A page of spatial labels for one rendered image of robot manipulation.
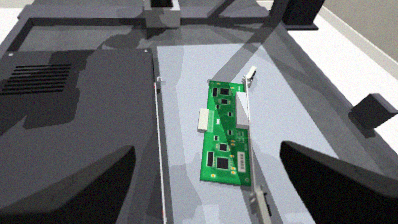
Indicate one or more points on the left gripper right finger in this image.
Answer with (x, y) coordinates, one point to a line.
(337, 192)

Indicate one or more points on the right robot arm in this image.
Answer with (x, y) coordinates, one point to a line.
(161, 3)

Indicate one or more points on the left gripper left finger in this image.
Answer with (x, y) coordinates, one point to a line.
(92, 195)

